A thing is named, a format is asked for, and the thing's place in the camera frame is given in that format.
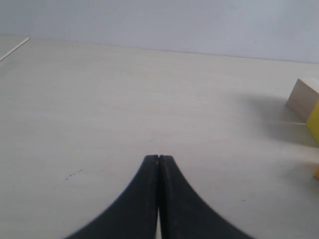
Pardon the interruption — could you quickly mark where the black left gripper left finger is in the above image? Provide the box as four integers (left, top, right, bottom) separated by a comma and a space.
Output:
69, 155, 159, 239

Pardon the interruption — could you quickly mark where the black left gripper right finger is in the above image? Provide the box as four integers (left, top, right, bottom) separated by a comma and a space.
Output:
158, 155, 251, 239

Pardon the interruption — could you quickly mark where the yellow cheese wedge toy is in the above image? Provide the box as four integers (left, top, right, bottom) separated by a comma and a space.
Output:
313, 167, 319, 179

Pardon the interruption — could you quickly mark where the yellow cube block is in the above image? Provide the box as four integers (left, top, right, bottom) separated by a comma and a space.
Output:
306, 102, 319, 144

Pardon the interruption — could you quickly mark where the plain wooden cube block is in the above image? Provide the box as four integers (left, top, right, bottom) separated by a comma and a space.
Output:
286, 77, 319, 122

